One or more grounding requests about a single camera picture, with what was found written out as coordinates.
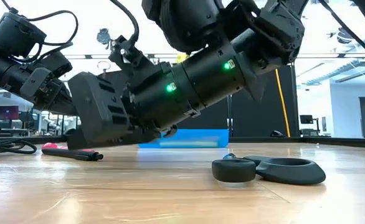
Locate grey ceiling rail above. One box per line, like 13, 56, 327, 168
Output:
62, 52, 365, 60

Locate small black monitor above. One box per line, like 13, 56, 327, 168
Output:
299, 114, 321, 138

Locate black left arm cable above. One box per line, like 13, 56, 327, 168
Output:
0, 0, 79, 63

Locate black-handled scissors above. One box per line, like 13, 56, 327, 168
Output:
211, 152, 327, 186

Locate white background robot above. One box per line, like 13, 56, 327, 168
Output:
42, 114, 67, 135

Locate blue plastic supply box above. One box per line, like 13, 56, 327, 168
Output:
138, 129, 230, 149

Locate black aluminium table frame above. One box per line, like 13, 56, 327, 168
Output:
1, 133, 365, 149

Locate thin black cable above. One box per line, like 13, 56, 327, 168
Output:
318, 0, 365, 65

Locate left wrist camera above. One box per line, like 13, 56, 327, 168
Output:
40, 51, 73, 79

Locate yellow cable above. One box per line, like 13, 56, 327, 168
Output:
275, 68, 292, 138

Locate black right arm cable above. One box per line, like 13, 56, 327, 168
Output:
109, 0, 140, 43

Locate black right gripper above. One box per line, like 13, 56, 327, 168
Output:
67, 62, 205, 150

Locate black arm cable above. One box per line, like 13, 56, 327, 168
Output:
0, 0, 79, 63
109, 0, 140, 43

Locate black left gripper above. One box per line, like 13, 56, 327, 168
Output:
19, 67, 77, 115

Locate black ceiling spotlight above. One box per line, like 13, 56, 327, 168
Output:
96, 27, 112, 45
337, 27, 355, 45

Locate black room divider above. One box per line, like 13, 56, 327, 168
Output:
176, 63, 296, 139

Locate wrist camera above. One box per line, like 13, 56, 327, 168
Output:
40, 51, 73, 79
108, 34, 154, 82

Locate pink and black highlighter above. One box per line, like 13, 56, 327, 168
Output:
41, 142, 105, 162

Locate ring-topped stand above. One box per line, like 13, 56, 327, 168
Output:
96, 60, 111, 75

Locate yellow tag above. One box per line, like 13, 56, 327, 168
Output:
175, 52, 189, 64

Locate dark red monitor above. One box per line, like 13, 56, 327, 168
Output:
0, 105, 20, 121

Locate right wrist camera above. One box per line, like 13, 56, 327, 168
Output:
108, 34, 154, 82

